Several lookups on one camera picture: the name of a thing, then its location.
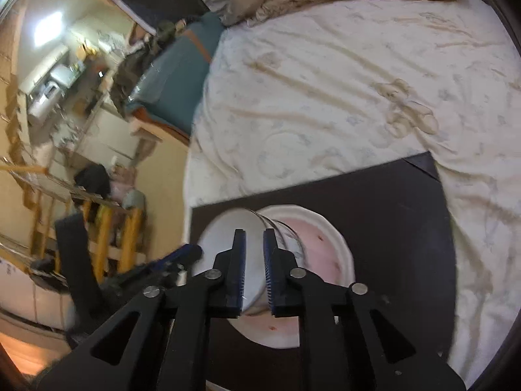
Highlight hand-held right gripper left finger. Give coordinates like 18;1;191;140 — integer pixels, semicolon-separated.
36;228;249;391

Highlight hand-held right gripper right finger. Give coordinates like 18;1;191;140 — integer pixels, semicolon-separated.
262;228;467;391

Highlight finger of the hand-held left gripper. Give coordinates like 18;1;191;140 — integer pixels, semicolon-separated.
150;243;203;271
104;263;188;294

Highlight white leaf-print bowl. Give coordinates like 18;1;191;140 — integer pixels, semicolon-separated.
197;208;304;318

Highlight large pink strawberry plate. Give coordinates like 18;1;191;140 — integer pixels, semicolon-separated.
226;204;355;349

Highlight yellow wooden rack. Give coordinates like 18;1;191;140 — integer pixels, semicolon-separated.
30;195;147;278

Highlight pink patterned box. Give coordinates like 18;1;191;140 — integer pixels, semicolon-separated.
112;167;137;200

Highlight black bag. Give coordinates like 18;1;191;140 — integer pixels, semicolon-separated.
74;164;111;202

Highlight pink bedside cabinet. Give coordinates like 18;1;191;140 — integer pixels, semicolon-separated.
129;120;163;159

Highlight black square board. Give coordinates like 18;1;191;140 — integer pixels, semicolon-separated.
188;152;457;391

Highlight white kitchen base cabinet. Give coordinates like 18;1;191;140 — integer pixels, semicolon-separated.
77;108;141;161

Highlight white water heater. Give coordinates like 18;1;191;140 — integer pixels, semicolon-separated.
26;81;60;119

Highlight white printed bed sheet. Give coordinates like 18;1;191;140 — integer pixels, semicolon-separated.
183;0;521;387

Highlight camouflage clothing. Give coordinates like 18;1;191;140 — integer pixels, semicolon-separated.
110;20;188;110

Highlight ceiling light panel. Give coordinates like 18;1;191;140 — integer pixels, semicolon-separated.
33;10;63;47

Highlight teal padded bed frame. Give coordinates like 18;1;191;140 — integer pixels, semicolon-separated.
124;12;226;147

